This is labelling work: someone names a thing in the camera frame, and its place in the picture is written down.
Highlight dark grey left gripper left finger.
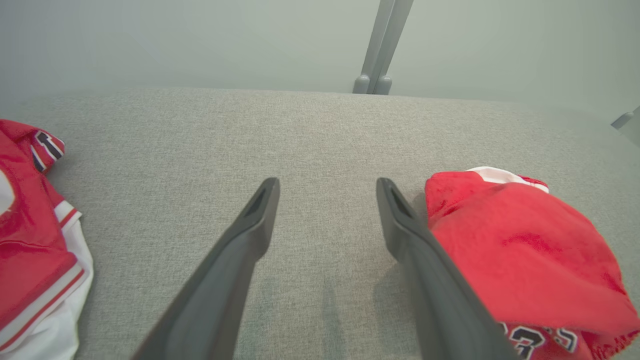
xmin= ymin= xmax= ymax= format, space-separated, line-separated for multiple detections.
xmin=131 ymin=177 xmax=281 ymax=360

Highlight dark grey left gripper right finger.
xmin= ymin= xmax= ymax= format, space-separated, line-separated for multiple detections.
xmin=376 ymin=177 xmax=521 ymax=360

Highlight red Bulls 23 shorts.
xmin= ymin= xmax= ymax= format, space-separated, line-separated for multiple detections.
xmin=425 ymin=166 xmax=640 ymax=360

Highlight red and white jersey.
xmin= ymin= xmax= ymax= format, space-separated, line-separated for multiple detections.
xmin=0 ymin=119 xmax=94 ymax=360

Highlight grey metal frame foot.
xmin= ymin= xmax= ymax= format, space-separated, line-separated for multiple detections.
xmin=611 ymin=106 xmax=640 ymax=147

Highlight grey double metal post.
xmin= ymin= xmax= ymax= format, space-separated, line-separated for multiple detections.
xmin=352 ymin=0 xmax=415 ymax=95

